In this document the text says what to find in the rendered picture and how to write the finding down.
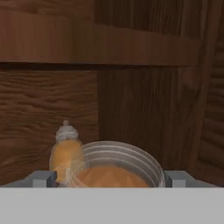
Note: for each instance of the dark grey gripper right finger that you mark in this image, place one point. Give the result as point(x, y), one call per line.
point(178, 178)

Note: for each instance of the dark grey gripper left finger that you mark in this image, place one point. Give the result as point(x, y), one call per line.
point(39, 178)

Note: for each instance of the honey bottle with white cap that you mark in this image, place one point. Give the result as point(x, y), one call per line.
point(64, 154)

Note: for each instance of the brown wooden cabinet door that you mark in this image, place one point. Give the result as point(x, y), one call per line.
point(210, 110)

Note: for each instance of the brown wooden cabinet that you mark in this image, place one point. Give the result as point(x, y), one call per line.
point(87, 73)

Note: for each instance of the glass jar with orange contents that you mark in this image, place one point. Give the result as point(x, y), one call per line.
point(122, 166)

